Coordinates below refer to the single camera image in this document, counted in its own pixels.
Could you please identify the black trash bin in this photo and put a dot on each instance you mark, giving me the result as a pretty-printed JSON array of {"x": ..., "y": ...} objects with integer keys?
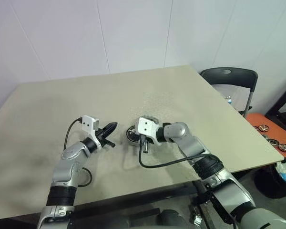
[{"x": 276, "y": 188}]

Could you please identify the motor stator with copper windings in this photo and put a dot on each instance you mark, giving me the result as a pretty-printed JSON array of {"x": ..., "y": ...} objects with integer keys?
[{"x": 132, "y": 142}]

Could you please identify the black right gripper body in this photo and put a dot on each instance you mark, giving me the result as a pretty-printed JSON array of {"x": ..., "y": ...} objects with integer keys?
[{"x": 149, "y": 142}]

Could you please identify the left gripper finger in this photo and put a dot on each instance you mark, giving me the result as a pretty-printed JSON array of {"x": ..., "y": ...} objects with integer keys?
[
  {"x": 110, "y": 128},
  {"x": 110, "y": 144}
]

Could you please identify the small round metal object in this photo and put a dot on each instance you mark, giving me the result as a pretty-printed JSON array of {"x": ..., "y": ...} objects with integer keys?
[{"x": 132, "y": 133}]

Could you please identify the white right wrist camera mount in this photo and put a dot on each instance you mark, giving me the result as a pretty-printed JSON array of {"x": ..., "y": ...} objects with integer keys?
[{"x": 145, "y": 125}]

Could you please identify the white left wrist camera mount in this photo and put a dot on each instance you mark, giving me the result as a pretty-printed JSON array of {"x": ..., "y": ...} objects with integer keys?
[{"x": 88, "y": 121}]

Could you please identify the black folding chair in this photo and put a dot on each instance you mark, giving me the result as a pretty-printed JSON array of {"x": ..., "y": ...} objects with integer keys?
[{"x": 228, "y": 78}]

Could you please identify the blue and white bottle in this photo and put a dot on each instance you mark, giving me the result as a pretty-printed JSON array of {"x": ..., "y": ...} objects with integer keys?
[{"x": 228, "y": 100}]

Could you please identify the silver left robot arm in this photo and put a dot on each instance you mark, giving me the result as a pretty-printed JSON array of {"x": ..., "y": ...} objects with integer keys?
[{"x": 71, "y": 152}]

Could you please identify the black table frame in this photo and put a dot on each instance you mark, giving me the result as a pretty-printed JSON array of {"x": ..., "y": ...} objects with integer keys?
[{"x": 138, "y": 198}]

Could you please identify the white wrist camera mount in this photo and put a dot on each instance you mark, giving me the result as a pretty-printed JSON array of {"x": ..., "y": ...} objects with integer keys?
[
  {"x": 88, "y": 121},
  {"x": 145, "y": 125}
]

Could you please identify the small metal clip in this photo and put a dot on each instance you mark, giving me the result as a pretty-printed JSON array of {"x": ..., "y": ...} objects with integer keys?
[{"x": 197, "y": 215}]

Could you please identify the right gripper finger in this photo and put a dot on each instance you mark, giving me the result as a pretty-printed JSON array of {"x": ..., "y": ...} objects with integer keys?
[{"x": 146, "y": 147}]

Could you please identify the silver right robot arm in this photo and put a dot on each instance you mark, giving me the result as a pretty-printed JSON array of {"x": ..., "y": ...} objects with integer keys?
[{"x": 178, "y": 131}]

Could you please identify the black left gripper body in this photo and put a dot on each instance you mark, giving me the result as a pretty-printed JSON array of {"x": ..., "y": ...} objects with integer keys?
[{"x": 102, "y": 137}]

